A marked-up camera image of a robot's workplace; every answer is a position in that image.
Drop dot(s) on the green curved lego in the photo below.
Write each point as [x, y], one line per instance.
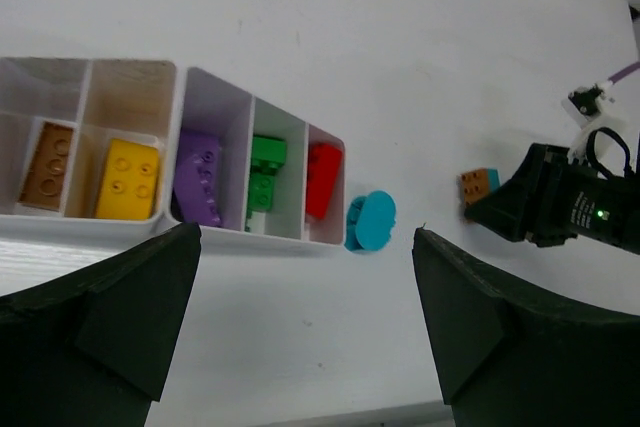
[260, 192]

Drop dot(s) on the purple lego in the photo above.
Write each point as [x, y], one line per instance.
[195, 186]

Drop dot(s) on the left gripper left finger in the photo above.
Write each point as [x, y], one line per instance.
[94, 347]

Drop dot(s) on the white divided container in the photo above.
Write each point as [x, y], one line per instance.
[209, 104]
[101, 99]

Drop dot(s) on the green square lego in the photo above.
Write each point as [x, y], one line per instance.
[268, 155]

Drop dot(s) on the yellow lego brick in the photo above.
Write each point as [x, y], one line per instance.
[128, 185]

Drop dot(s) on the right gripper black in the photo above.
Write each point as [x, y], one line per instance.
[550, 200]

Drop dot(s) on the brown long lego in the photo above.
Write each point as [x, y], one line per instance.
[44, 181]

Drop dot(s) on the teal rounded lego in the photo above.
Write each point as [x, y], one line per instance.
[369, 222]

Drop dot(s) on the brown teal lego brick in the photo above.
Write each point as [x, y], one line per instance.
[475, 185]

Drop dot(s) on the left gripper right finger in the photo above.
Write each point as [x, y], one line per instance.
[510, 353]

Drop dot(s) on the red lego brick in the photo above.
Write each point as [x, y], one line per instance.
[324, 162]

